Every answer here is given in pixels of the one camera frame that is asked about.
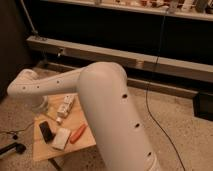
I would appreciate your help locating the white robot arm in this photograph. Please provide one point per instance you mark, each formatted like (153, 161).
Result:
(108, 107)

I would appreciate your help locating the orange carrot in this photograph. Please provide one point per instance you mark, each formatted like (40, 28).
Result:
(74, 138)

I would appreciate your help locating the wooden table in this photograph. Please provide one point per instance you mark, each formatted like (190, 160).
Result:
(44, 151)

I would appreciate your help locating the white paper cup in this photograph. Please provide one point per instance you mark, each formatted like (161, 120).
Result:
(41, 104)

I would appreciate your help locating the white rectangular box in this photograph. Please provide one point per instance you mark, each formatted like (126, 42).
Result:
(61, 138)

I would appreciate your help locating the black smartphone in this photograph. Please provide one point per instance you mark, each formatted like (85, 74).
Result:
(46, 131)

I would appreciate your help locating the black cylindrical floor object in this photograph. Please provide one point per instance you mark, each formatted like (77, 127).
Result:
(18, 147)

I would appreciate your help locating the upper shelf with items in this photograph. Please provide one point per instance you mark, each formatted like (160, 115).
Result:
(174, 8)

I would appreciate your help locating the metal shelf rail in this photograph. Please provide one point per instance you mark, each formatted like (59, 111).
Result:
(190, 70)

